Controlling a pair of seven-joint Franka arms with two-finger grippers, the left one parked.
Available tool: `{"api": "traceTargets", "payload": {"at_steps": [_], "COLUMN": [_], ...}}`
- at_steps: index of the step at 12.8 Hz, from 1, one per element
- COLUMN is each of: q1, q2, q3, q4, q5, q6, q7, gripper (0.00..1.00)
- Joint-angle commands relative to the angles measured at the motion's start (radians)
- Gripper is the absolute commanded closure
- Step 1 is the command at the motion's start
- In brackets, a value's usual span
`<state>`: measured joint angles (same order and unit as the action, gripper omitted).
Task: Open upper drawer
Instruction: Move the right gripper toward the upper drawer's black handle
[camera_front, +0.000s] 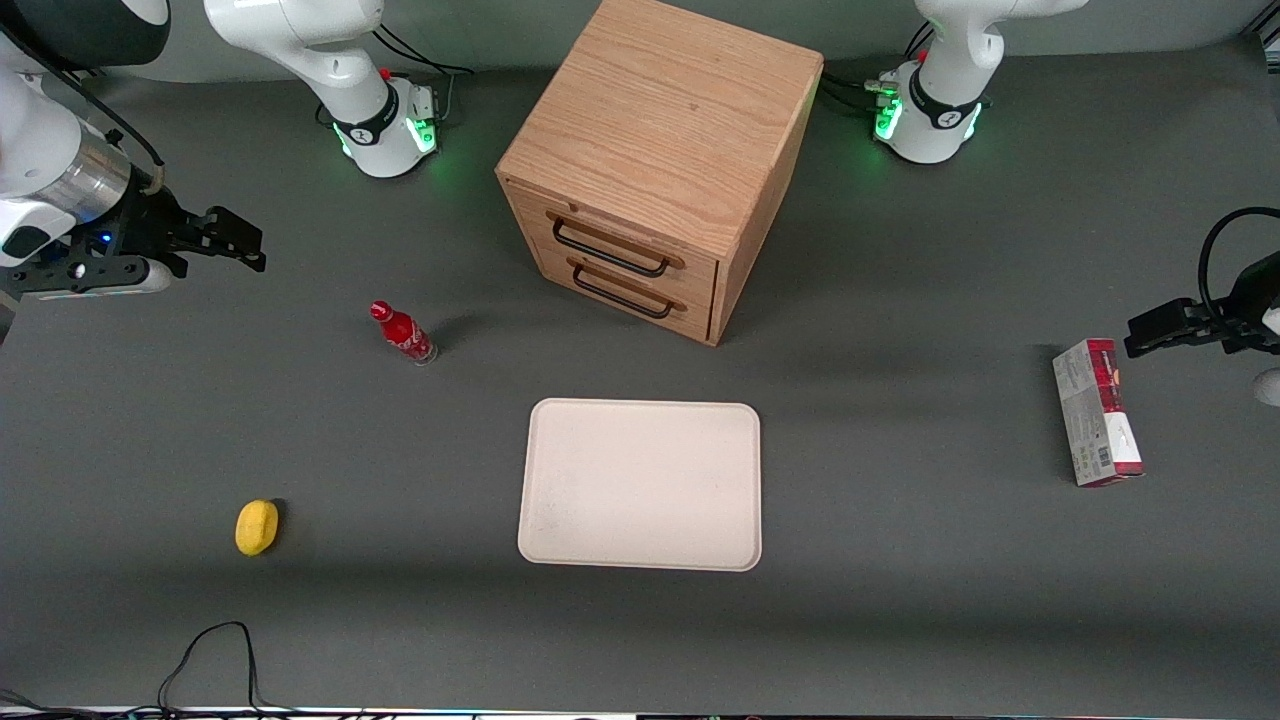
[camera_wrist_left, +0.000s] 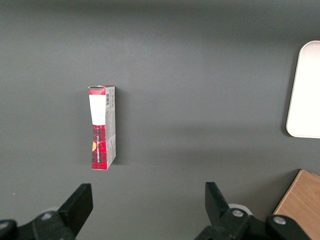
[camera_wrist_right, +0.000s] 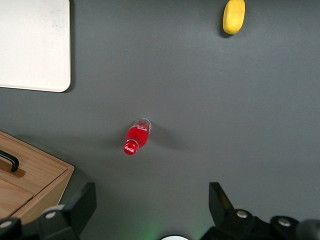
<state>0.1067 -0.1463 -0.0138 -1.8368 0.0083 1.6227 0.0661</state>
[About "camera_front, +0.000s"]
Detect wooden drawer with black handle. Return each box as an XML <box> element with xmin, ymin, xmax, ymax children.
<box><xmin>533</xmin><ymin>246</ymin><xmax>718</xmax><ymax>343</ymax></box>
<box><xmin>505</xmin><ymin>180</ymin><xmax>720</xmax><ymax>303</ymax></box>

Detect beige rectangular tray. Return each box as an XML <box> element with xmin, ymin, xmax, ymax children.
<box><xmin>517</xmin><ymin>398</ymin><xmax>763</xmax><ymax>573</ymax></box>

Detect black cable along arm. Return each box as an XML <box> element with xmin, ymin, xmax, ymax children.
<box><xmin>0</xmin><ymin>28</ymin><xmax>167</xmax><ymax>193</ymax></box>

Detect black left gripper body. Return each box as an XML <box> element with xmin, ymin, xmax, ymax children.
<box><xmin>1218</xmin><ymin>251</ymin><xmax>1280</xmax><ymax>357</ymax></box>

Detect red and grey carton box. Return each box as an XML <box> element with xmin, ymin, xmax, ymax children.
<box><xmin>1051</xmin><ymin>338</ymin><xmax>1146</xmax><ymax>489</ymax></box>

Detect yellow lemon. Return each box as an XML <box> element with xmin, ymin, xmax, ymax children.
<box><xmin>235</xmin><ymin>499</ymin><xmax>280</xmax><ymax>557</ymax></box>

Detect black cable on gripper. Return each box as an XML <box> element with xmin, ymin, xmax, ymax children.
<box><xmin>1197</xmin><ymin>206</ymin><xmax>1280</xmax><ymax>323</ymax></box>

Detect black cables at arm base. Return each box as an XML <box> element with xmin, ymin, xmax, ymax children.
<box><xmin>316</xmin><ymin>24</ymin><xmax>475</xmax><ymax>129</ymax></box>
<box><xmin>820</xmin><ymin>22</ymin><xmax>936</xmax><ymax>117</ymax></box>

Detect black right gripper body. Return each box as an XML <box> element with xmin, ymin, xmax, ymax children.
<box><xmin>5</xmin><ymin>186</ymin><xmax>208</xmax><ymax>299</ymax></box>

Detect oak wooden drawer cabinet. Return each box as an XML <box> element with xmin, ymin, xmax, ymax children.
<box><xmin>495</xmin><ymin>0</ymin><xmax>826</xmax><ymax>348</ymax></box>

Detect aluminium frame profile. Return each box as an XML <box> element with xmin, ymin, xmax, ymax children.
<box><xmin>1243</xmin><ymin>0</ymin><xmax>1280</xmax><ymax>51</ymax></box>

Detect red soda bottle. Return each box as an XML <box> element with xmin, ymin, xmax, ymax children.
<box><xmin>369</xmin><ymin>300</ymin><xmax>439</xmax><ymax>367</ymax></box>

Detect thin black looped cable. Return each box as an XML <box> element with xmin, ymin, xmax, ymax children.
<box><xmin>0</xmin><ymin>621</ymin><xmax>301</xmax><ymax>720</ymax></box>

